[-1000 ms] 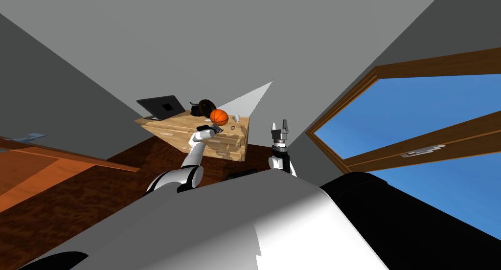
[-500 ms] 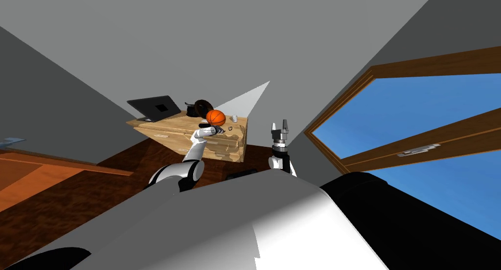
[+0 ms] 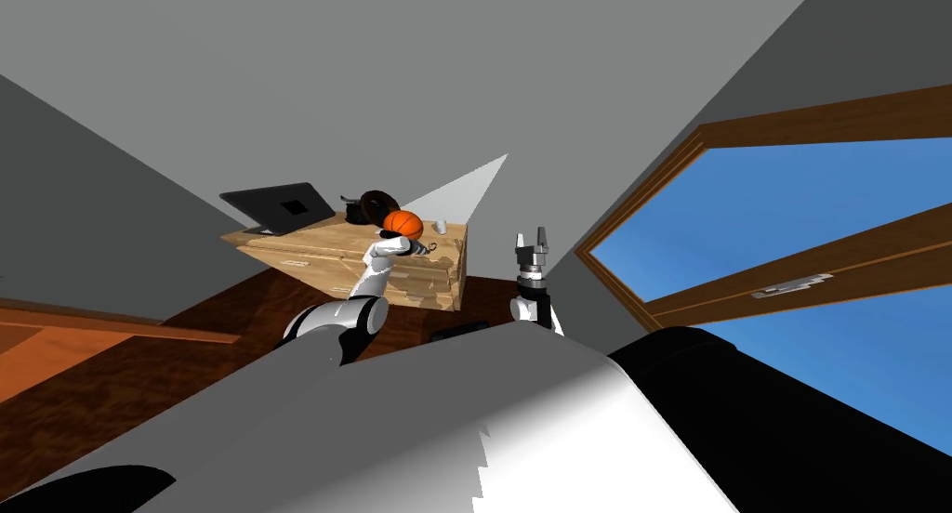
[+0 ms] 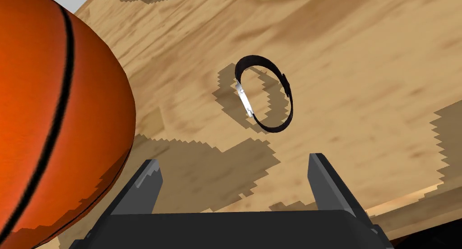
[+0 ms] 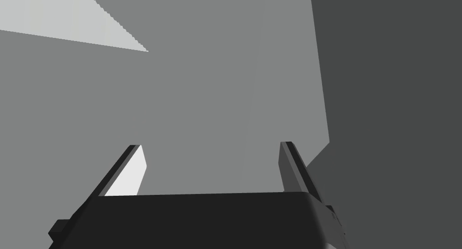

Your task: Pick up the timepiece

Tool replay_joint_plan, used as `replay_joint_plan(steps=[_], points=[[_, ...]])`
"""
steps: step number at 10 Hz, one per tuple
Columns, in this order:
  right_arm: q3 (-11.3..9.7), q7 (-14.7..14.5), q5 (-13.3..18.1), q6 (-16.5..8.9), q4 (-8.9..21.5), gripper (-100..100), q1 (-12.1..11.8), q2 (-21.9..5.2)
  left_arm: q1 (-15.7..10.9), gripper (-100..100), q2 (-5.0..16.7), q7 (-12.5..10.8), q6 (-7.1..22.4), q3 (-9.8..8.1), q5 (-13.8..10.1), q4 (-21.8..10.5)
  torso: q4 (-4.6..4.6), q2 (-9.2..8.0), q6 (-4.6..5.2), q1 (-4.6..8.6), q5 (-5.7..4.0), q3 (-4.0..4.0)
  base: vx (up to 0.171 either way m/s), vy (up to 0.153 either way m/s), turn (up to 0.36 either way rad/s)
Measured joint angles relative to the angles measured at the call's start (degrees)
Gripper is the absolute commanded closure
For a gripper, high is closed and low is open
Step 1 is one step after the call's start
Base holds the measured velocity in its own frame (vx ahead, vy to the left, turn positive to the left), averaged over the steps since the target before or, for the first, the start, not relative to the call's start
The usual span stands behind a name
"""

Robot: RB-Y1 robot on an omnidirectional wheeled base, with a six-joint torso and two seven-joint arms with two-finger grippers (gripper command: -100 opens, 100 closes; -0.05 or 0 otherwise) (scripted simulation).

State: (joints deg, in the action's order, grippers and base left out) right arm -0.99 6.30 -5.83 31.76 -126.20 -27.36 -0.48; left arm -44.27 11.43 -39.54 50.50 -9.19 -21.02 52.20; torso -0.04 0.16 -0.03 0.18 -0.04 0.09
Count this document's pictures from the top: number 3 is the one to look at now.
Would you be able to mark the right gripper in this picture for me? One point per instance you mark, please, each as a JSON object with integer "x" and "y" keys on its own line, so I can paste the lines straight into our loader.
{"x": 533, "y": 256}

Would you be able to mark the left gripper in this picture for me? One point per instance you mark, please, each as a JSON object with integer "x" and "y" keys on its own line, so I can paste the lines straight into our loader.
{"x": 420, "y": 248}

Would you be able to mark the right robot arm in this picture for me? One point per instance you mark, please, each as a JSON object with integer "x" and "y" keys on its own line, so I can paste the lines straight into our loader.
{"x": 751, "y": 424}

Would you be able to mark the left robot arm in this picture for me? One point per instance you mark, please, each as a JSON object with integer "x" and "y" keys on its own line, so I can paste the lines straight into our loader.
{"x": 343, "y": 317}

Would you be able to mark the small white cup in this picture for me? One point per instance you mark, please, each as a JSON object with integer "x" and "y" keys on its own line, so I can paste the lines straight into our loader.
{"x": 441, "y": 227}

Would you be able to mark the orange basketball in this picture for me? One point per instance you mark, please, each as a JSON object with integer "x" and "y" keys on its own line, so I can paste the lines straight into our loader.
{"x": 403, "y": 223}

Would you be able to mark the dark brown round object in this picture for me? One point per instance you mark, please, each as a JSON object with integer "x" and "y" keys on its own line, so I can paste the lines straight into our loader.
{"x": 372, "y": 204}

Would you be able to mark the light wooden desk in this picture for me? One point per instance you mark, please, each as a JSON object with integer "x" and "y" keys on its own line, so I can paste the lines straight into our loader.
{"x": 335, "y": 264}

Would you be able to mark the black laptop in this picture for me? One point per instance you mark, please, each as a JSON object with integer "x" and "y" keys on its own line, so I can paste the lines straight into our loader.
{"x": 279, "y": 207}

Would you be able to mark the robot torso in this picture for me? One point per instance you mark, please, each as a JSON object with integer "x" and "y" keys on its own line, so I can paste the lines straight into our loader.
{"x": 416, "y": 424}

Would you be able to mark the brown framed window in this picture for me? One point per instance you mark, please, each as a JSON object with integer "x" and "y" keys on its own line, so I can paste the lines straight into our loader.
{"x": 781, "y": 223}

